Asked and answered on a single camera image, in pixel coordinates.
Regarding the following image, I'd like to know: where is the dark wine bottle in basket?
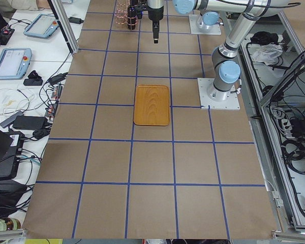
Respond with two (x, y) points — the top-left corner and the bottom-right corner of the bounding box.
(127, 0), (138, 30)

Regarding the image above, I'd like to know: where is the black laptop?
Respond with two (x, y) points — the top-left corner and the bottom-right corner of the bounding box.
(0, 130), (24, 180)

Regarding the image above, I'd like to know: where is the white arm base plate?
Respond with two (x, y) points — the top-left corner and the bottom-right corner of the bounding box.
(189, 14), (223, 36)
(197, 78), (240, 110)

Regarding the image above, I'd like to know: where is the blue teach pendant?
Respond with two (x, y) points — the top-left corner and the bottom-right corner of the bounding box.
(0, 48), (32, 80)
(23, 14), (58, 39)

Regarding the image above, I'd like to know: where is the copper wire bottle basket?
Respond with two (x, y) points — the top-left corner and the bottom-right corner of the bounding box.
(114, 0), (130, 28)

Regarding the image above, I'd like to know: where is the blue teach pendant far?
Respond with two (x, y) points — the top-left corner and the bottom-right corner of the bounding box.
(23, 14), (58, 39)

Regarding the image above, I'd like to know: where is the blue teach pendant near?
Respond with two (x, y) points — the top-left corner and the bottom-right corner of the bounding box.
(0, 48), (32, 80)

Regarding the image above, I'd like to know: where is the crumpled white cloth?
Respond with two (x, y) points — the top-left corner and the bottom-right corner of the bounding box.
(251, 44), (283, 65)

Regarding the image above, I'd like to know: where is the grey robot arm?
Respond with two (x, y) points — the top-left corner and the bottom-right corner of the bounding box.
(196, 11), (222, 30)
(173, 0), (301, 102)

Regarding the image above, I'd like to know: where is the black power adapter brick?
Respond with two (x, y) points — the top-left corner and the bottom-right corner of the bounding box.
(12, 116), (47, 130)

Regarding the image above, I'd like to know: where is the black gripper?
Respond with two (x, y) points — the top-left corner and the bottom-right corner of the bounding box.
(147, 0), (164, 44)

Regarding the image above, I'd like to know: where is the wooden rectangular tray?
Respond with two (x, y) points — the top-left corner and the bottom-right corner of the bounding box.
(133, 84), (170, 126)

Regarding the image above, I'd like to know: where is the aluminium frame post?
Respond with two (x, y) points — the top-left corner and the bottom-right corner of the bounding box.
(48, 0), (79, 55)

